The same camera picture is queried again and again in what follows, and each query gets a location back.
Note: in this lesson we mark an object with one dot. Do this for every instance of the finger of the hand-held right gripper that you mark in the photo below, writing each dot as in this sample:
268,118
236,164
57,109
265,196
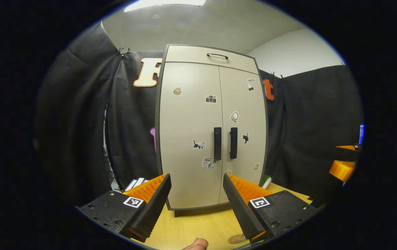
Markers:
347,154
342,171

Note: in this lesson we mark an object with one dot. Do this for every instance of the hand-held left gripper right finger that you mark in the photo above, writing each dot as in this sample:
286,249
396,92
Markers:
240,211

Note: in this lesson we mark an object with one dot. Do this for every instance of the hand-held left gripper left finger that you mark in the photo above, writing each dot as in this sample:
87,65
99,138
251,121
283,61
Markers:
150,210

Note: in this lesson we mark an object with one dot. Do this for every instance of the white and grey cabinet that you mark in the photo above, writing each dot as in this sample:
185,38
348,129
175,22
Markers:
191,67

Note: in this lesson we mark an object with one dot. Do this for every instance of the black cabinet leg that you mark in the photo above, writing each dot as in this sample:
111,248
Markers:
177,213

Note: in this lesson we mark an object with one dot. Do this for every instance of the white cabinet drawer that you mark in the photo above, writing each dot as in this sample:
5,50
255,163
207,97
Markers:
184,55

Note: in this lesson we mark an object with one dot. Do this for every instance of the computer monitor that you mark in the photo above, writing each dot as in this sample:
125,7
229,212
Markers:
361,133

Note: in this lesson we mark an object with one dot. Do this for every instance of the green striped object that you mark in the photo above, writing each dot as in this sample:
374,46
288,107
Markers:
265,182

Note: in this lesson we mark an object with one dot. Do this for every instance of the black backdrop cloth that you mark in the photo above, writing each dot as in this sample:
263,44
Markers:
306,121

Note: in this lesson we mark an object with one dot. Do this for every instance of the metal backdrop stand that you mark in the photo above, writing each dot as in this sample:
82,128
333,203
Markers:
108,156

